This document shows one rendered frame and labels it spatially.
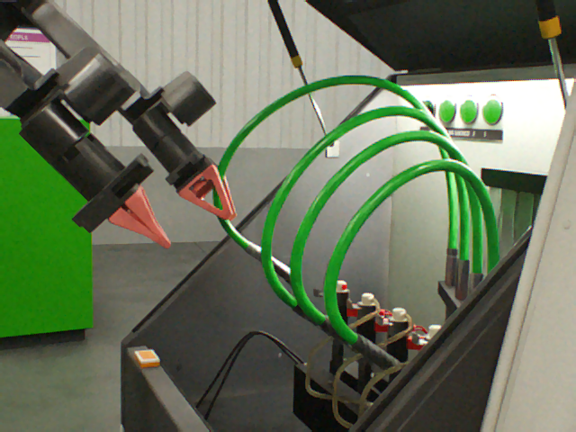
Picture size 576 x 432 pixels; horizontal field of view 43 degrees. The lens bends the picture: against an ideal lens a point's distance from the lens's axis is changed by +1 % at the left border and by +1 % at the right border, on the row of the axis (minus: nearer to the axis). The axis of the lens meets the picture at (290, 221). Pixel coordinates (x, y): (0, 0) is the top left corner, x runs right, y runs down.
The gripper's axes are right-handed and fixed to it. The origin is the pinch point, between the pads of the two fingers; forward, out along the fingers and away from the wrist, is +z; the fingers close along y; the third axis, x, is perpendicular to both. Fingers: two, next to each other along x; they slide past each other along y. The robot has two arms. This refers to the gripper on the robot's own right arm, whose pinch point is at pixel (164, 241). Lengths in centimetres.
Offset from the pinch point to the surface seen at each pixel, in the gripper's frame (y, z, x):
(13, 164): -72, -45, 329
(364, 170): 31, 24, 54
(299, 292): 7.3, 15.3, -1.6
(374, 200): 20.5, 11.6, -7.9
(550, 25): 45.7, 9.7, -11.7
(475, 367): 15.7, 29.6, -16.3
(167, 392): -18.2, 19.4, 19.8
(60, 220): -78, -5, 336
